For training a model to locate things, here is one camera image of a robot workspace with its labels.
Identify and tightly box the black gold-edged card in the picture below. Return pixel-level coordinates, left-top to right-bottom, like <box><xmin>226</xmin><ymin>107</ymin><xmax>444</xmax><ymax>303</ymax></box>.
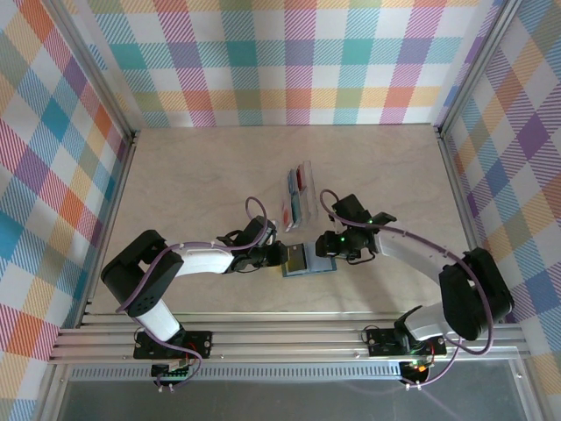
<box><xmin>288</xmin><ymin>244</ymin><xmax>308</xmax><ymax>269</ymax></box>

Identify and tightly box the teal card holder wallet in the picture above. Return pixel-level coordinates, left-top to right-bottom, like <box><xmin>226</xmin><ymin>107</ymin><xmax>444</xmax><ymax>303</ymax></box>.
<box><xmin>280</xmin><ymin>240</ymin><xmax>338</xmax><ymax>280</ymax></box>

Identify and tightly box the clear acrylic card stand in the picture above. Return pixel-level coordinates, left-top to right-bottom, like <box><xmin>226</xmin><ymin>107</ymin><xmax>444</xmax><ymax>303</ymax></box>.
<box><xmin>279</xmin><ymin>160</ymin><xmax>320</xmax><ymax>232</ymax></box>

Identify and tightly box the grey metal base panel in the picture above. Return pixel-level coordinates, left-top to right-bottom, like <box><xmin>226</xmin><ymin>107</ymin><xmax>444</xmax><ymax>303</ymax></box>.
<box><xmin>55</xmin><ymin>359</ymin><xmax>529</xmax><ymax>421</ymax></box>

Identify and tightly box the orange connector controller board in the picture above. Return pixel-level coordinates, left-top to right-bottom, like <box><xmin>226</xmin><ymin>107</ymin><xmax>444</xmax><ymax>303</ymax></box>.
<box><xmin>401</xmin><ymin>357</ymin><xmax>435</xmax><ymax>385</ymax></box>

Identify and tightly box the green terminal controller board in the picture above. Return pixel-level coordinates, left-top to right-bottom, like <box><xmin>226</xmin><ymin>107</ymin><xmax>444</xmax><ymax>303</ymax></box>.
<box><xmin>151</xmin><ymin>360</ymin><xmax>196</xmax><ymax>389</ymax></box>

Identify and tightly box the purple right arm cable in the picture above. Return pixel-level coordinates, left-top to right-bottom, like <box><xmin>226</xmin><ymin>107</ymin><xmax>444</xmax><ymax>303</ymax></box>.
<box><xmin>320</xmin><ymin>189</ymin><xmax>494</xmax><ymax>389</ymax></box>

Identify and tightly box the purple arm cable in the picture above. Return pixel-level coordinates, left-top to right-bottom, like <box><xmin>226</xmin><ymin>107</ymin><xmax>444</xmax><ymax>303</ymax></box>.
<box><xmin>320</xmin><ymin>189</ymin><xmax>494</xmax><ymax>389</ymax></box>
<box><xmin>114</xmin><ymin>196</ymin><xmax>269</xmax><ymax>391</ymax></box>

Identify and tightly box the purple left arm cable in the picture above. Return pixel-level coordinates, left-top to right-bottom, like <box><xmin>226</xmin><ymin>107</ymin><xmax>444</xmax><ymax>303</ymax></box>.
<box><xmin>114</xmin><ymin>196</ymin><xmax>269</xmax><ymax>391</ymax></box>

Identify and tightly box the aluminium frame cross rail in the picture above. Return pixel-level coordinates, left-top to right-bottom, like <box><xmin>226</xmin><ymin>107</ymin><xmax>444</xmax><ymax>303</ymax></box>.
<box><xmin>46</xmin><ymin>311</ymin><xmax>532</xmax><ymax>364</ymax></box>

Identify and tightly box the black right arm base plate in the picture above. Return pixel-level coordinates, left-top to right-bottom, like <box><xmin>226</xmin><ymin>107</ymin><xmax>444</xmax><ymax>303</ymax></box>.
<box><xmin>365</xmin><ymin>326</ymin><xmax>448</xmax><ymax>359</ymax></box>

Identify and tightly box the perforated grey cable duct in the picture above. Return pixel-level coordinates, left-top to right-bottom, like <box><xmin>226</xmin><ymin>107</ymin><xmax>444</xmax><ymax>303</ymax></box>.
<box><xmin>69</xmin><ymin>367</ymin><xmax>404</xmax><ymax>383</ymax></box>

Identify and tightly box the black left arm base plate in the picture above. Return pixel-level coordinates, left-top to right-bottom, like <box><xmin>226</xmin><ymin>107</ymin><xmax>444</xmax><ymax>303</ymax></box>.
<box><xmin>132</xmin><ymin>329</ymin><xmax>215</xmax><ymax>360</ymax></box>

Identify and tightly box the aluminium table side rail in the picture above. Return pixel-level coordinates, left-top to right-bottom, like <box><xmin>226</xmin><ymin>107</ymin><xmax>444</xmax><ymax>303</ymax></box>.
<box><xmin>76</xmin><ymin>131</ymin><xmax>141</xmax><ymax>330</ymax></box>
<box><xmin>436</xmin><ymin>125</ymin><xmax>501</xmax><ymax>324</ymax></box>

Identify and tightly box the aluminium frame post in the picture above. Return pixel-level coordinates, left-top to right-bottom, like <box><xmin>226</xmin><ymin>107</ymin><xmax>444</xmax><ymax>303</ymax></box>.
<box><xmin>41</xmin><ymin>0</ymin><xmax>141</xmax><ymax>148</ymax></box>
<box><xmin>432</xmin><ymin>0</ymin><xmax>523</xmax><ymax>139</ymax></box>

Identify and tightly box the aluminium frame leg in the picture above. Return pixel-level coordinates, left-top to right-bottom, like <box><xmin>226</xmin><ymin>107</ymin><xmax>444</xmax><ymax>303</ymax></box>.
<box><xmin>512</xmin><ymin>357</ymin><xmax>543</xmax><ymax>421</ymax></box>
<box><xmin>37</xmin><ymin>363</ymin><xmax>71</xmax><ymax>421</ymax></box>

